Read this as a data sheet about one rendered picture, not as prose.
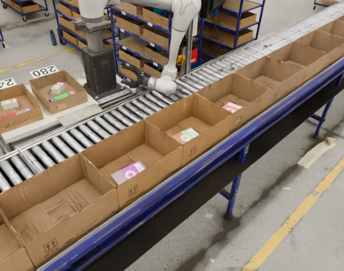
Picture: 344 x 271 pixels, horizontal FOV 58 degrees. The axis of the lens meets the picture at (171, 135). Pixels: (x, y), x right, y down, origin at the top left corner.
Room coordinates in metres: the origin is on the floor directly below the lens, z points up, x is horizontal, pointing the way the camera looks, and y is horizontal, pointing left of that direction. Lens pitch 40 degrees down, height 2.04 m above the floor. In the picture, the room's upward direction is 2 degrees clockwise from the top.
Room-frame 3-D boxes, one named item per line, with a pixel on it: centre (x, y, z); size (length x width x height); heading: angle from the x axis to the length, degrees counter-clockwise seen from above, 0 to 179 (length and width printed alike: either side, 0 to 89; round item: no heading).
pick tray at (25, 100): (1.74, 1.10, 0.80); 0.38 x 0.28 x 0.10; 38
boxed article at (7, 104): (1.80, 1.15, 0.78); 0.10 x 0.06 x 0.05; 119
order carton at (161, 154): (1.08, 0.19, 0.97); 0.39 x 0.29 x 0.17; 135
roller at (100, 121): (1.56, 0.35, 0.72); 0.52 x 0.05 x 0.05; 45
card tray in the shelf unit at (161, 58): (3.12, 0.08, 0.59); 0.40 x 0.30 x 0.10; 43
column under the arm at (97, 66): (2.11, 0.56, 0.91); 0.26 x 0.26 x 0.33; 41
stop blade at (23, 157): (1.17, 0.74, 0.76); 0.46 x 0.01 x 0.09; 45
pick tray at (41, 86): (1.96, 0.85, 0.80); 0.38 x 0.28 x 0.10; 40
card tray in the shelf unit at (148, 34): (3.12, 0.08, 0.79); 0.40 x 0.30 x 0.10; 46
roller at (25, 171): (1.15, 0.77, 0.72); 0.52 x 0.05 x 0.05; 45
